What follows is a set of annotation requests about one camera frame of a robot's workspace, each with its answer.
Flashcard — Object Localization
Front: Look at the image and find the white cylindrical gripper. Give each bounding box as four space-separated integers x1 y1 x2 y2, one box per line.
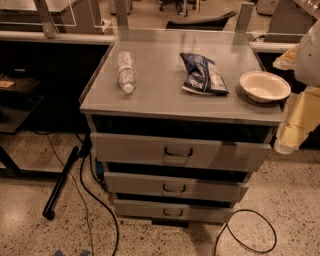
274 86 320 154

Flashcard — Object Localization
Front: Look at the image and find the grey drawer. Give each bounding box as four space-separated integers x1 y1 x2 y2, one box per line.
91 133 271 172
104 172 248 202
114 200 234 223

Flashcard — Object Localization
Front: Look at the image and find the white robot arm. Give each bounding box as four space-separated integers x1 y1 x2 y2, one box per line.
274 20 320 154

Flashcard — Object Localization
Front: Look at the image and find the grey drawer cabinet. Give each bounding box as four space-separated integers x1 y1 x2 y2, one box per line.
79 28 285 228

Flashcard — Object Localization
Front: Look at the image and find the grey top drawer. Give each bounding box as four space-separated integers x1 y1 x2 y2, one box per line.
91 133 271 172

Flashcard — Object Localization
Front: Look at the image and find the grey bottom drawer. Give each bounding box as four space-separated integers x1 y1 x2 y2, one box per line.
114 200 234 223

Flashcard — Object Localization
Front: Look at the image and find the white bowl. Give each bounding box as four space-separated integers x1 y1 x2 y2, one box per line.
239 71 291 103

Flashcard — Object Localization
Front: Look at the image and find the blue chip bag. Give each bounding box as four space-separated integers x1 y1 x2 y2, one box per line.
180 53 228 96

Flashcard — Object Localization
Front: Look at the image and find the black office chair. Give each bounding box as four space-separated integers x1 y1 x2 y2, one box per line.
166 11 236 31

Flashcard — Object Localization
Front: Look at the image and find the clear plastic water bottle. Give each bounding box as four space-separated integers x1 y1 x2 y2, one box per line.
117 51 137 94

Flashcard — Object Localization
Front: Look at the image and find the black stand leg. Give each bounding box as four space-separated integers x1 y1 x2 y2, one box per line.
42 146 79 220

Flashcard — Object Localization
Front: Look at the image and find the black side cart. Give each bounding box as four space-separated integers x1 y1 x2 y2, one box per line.
0 69 42 178

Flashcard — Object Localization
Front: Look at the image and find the black cable loop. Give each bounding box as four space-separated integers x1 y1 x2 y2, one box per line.
213 208 278 256

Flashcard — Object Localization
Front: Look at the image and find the black floor cable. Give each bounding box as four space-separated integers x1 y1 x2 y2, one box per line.
79 133 120 256

